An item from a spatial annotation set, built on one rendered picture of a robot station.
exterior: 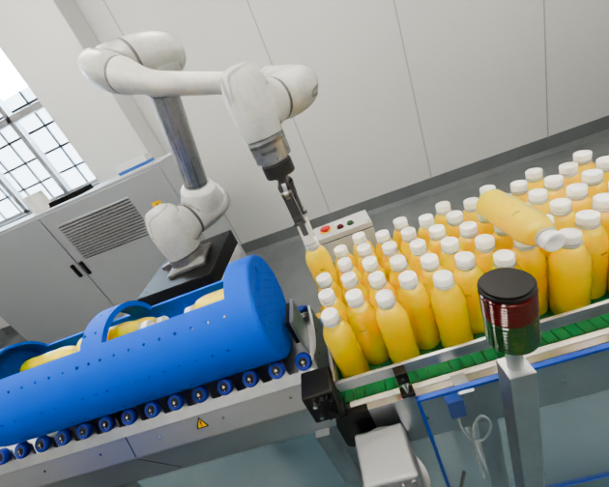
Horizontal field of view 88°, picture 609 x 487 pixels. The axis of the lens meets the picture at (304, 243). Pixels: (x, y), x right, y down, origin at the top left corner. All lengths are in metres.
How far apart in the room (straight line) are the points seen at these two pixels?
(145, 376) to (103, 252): 2.08
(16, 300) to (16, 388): 2.61
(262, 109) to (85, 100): 3.03
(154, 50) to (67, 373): 0.93
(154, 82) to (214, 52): 2.48
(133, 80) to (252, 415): 0.94
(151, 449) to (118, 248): 1.91
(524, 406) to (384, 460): 0.31
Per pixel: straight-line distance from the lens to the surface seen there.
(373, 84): 3.37
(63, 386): 1.04
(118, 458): 1.23
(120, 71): 1.06
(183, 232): 1.38
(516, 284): 0.46
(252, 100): 0.72
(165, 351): 0.84
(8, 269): 3.52
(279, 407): 0.94
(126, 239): 2.73
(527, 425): 0.67
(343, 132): 3.38
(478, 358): 0.84
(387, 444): 0.80
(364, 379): 0.76
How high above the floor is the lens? 1.56
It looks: 26 degrees down
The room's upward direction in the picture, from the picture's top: 25 degrees counter-clockwise
